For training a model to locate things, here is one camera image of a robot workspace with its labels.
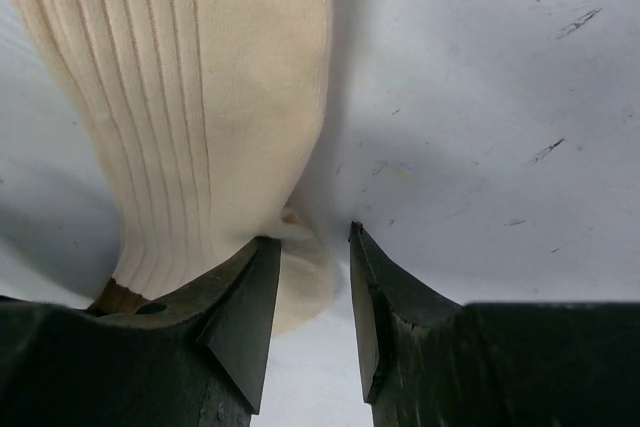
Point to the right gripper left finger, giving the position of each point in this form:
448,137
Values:
195,357

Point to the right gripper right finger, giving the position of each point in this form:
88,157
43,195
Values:
427,361

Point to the cream and brown striped sock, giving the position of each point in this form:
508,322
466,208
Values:
203,115

